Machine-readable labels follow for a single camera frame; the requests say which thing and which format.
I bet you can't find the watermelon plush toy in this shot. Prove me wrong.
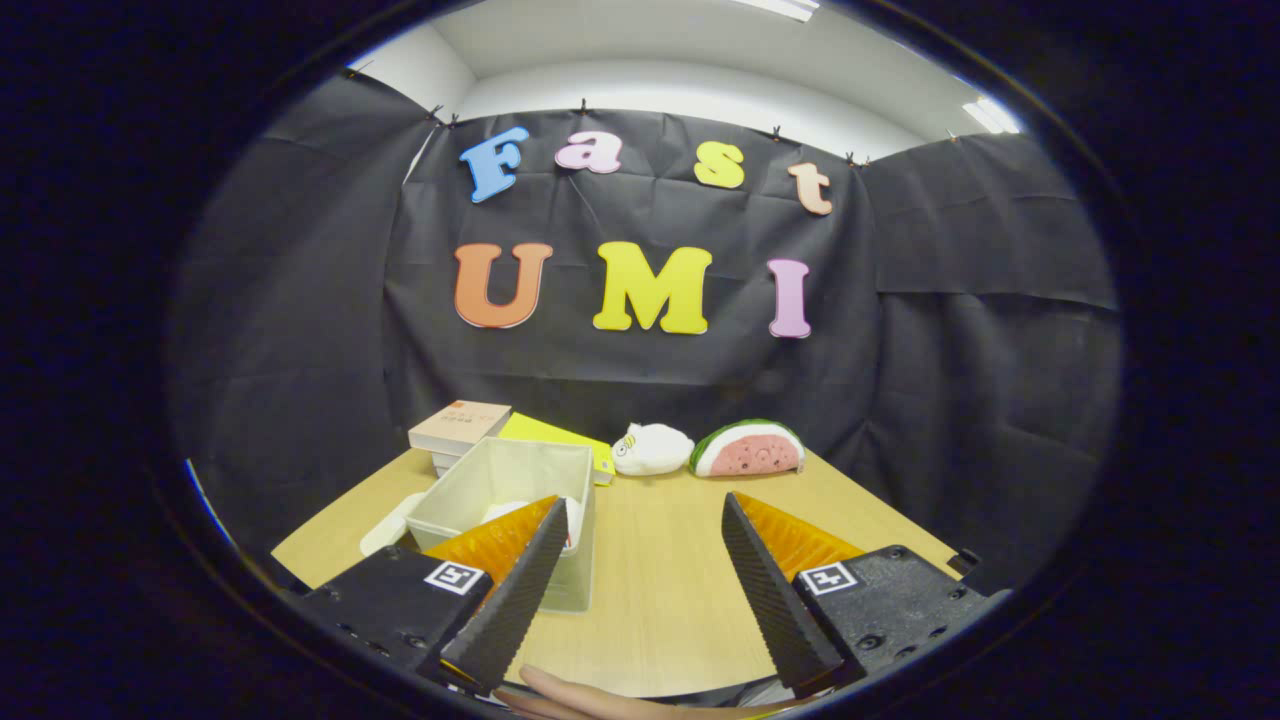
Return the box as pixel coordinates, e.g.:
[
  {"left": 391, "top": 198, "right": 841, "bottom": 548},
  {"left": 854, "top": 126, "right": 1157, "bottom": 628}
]
[{"left": 688, "top": 419, "right": 806, "bottom": 478}]

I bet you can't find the storage box lid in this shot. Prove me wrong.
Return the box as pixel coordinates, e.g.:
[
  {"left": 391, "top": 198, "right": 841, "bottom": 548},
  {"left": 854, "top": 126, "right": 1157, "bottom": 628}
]
[{"left": 358, "top": 490, "right": 431, "bottom": 558}]

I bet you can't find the beige book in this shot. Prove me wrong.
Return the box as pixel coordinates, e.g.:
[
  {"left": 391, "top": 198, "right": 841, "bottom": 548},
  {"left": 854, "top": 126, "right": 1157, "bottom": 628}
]
[{"left": 408, "top": 400, "right": 513, "bottom": 479}]

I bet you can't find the ceiling light panel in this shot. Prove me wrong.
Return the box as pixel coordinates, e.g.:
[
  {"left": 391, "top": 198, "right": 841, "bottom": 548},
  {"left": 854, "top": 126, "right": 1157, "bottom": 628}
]
[
  {"left": 730, "top": 0, "right": 821, "bottom": 23},
  {"left": 962, "top": 97, "right": 1021, "bottom": 136}
]

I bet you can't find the grey-green fabric storage box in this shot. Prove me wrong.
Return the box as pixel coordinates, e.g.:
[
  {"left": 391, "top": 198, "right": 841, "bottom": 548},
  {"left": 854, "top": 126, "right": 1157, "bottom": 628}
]
[{"left": 405, "top": 437, "right": 596, "bottom": 614}]

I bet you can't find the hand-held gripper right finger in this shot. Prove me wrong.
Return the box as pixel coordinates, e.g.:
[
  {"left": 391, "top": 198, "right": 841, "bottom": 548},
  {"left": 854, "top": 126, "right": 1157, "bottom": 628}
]
[{"left": 722, "top": 490, "right": 1011, "bottom": 698}]

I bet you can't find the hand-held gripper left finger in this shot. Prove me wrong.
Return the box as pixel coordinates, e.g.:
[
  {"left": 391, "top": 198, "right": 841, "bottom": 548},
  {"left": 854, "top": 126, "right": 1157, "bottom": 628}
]
[{"left": 290, "top": 495, "right": 569, "bottom": 696}]

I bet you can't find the white plush toy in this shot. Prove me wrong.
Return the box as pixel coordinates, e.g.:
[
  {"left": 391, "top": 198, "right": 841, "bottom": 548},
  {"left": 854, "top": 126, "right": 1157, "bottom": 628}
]
[{"left": 610, "top": 422, "right": 696, "bottom": 477}]

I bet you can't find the yellow book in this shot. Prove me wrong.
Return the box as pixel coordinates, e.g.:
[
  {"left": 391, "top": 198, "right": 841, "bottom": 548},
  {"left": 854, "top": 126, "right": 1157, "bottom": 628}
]
[{"left": 497, "top": 412, "right": 616, "bottom": 486}]

